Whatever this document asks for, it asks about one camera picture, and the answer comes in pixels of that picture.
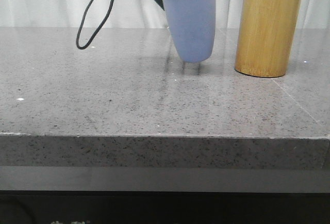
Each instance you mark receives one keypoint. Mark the blue plastic cup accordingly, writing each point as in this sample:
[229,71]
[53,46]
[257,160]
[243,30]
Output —
[192,24]

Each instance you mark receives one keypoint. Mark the bamboo cylindrical holder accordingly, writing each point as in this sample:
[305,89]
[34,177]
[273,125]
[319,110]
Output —
[265,37]

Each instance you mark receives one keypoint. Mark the pale green curtain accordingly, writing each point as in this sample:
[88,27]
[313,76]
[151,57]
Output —
[134,13]

